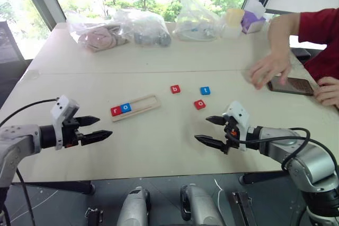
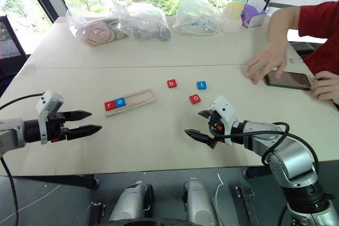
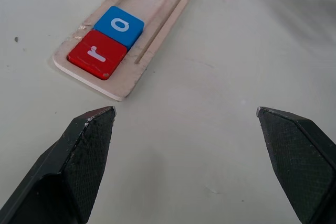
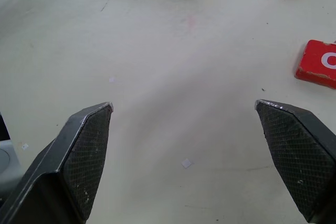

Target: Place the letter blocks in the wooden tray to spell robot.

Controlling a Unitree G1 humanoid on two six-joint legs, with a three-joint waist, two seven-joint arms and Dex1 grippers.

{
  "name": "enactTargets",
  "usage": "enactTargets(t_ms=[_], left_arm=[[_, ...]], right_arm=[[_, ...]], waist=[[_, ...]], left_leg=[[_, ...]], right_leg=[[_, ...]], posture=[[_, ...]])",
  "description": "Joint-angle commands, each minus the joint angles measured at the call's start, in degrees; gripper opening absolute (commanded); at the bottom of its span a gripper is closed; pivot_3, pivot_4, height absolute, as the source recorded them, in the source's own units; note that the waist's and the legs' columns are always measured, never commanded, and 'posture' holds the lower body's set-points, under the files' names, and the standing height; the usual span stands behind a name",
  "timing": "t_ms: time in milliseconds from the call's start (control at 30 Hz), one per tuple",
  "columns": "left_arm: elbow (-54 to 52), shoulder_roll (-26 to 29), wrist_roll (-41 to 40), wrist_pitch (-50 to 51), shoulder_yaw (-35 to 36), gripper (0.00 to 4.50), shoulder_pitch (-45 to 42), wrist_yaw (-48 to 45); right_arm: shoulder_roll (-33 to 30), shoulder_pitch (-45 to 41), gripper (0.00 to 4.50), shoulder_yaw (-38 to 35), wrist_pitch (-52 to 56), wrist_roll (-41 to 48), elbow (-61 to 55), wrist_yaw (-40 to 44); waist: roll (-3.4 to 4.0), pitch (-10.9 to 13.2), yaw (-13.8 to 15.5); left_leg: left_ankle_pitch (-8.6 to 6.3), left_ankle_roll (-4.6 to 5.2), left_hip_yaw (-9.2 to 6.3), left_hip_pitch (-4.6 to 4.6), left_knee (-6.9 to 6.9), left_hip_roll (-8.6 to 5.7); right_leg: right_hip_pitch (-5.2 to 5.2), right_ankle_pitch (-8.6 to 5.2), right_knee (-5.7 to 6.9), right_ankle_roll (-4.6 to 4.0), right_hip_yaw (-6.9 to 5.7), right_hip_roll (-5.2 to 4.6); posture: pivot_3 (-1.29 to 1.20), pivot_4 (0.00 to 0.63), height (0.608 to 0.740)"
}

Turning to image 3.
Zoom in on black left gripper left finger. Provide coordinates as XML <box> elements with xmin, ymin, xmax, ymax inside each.
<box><xmin>0</xmin><ymin>106</ymin><xmax>117</xmax><ymax>224</ymax></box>

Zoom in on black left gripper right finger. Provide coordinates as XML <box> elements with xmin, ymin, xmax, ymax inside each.
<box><xmin>256</xmin><ymin>106</ymin><xmax>336</xmax><ymax>224</ymax></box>

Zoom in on red letter tile r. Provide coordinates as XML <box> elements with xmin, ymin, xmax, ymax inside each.
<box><xmin>67</xmin><ymin>29</ymin><xmax>128</xmax><ymax>81</ymax></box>

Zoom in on blue letter tile o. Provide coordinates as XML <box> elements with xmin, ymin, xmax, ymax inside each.
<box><xmin>93</xmin><ymin>5</ymin><xmax>145</xmax><ymax>50</ymax></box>

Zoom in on pale wooden letter tray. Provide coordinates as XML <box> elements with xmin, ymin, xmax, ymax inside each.
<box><xmin>52</xmin><ymin>0</ymin><xmax>200</xmax><ymax>102</ymax></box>

